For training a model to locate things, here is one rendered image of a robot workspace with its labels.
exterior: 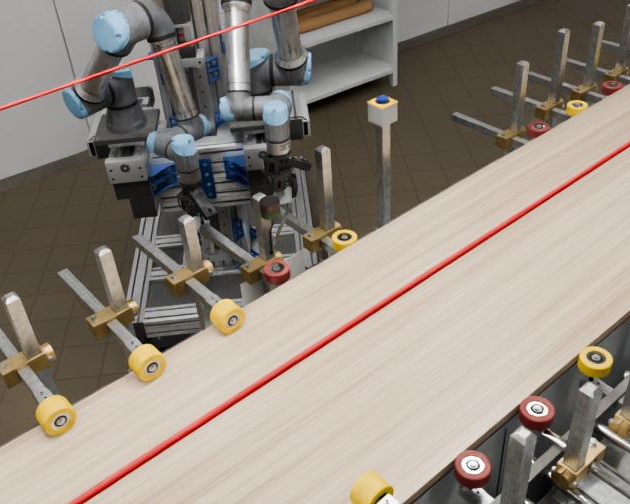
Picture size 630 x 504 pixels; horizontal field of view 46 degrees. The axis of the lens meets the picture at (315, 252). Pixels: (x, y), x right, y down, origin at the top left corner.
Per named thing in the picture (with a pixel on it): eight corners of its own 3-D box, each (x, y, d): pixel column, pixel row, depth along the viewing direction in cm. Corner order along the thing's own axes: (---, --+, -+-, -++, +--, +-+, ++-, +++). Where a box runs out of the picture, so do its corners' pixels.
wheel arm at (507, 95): (489, 96, 323) (490, 87, 321) (494, 93, 325) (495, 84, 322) (575, 128, 296) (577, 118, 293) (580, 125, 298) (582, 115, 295)
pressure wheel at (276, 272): (261, 295, 228) (257, 266, 221) (281, 283, 232) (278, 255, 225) (277, 307, 223) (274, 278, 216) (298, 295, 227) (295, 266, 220)
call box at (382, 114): (367, 123, 241) (366, 101, 236) (382, 115, 244) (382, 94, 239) (382, 130, 236) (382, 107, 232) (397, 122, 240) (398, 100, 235)
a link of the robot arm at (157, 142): (171, 142, 251) (193, 151, 245) (146, 156, 244) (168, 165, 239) (167, 121, 246) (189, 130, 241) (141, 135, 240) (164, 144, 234)
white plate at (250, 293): (243, 307, 239) (239, 284, 233) (304, 272, 252) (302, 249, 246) (244, 308, 239) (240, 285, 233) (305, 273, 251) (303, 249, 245)
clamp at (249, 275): (241, 278, 232) (239, 265, 229) (275, 259, 239) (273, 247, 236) (252, 286, 229) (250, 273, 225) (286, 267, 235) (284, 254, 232)
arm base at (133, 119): (109, 117, 280) (103, 92, 274) (149, 113, 281) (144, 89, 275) (103, 135, 268) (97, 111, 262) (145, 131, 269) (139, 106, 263)
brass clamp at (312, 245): (301, 246, 245) (300, 234, 242) (332, 229, 252) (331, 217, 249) (313, 254, 241) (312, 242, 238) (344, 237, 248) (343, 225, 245)
